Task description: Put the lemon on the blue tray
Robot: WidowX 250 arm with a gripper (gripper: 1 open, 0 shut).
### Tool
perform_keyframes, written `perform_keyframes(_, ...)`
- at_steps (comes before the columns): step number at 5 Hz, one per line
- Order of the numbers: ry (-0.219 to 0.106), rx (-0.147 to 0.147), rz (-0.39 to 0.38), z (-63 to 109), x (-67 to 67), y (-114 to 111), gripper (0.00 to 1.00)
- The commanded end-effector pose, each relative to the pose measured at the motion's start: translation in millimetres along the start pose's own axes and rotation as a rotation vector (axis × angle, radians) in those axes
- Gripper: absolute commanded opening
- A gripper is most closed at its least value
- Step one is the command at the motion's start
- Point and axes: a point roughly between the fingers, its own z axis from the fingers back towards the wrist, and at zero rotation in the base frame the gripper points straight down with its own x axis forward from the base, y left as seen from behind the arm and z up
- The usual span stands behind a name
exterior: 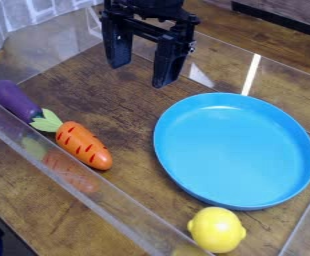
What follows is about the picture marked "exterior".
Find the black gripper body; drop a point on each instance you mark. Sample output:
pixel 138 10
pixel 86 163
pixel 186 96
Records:
pixel 124 19

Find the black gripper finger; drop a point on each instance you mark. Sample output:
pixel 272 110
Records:
pixel 118 41
pixel 172 52

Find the yellow toy lemon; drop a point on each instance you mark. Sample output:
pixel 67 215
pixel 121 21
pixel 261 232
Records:
pixel 217 229

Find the blue round tray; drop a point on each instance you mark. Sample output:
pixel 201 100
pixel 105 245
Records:
pixel 233 150

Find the grey patterned curtain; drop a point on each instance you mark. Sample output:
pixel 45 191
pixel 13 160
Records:
pixel 22 13

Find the purple toy eggplant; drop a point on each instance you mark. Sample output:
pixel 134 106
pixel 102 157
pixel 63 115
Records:
pixel 15 100

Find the orange toy carrot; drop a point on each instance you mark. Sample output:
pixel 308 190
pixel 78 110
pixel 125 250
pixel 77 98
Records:
pixel 75 139

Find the clear acrylic front barrier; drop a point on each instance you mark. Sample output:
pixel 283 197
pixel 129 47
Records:
pixel 149 231

